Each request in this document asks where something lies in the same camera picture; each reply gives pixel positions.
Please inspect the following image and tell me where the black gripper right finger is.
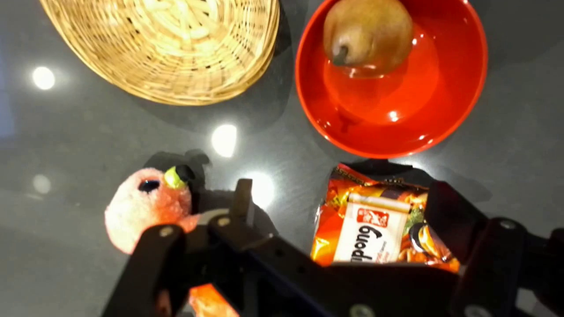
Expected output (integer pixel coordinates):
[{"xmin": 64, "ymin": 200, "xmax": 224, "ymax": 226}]
[{"xmin": 425, "ymin": 180, "xmax": 564, "ymax": 317}]

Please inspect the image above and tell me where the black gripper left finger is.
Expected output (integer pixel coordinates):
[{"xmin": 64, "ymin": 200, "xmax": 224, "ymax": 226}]
[{"xmin": 103, "ymin": 179, "xmax": 279, "ymax": 317}]

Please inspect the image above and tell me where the orange noodle packet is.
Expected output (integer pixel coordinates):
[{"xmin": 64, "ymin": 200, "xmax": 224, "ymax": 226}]
[{"xmin": 309, "ymin": 163, "xmax": 464, "ymax": 276}]

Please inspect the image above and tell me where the red bowl with blue base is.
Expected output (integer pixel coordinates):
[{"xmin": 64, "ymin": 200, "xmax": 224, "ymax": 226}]
[{"xmin": 295, "ymin": 0, "xmax": 491, "ymax": 161}]

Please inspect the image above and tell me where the pink and orange plush toy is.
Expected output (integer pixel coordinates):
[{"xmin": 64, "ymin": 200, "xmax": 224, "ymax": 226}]
[{"xmin": 105, "ymin": 166, "xmax": 240, "ymax": 317}]

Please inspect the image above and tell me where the empty oval wicker basket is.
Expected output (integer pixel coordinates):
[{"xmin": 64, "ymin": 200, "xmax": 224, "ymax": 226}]
[{"xmin": 39, "ymin": 0, "xmax": 283, "ymax": 108}]

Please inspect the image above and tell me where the brown toy pear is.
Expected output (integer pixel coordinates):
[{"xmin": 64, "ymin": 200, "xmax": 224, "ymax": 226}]
[{"xmin": 323, "ymin": 0, "xmax": 415, "ymax": 77}]

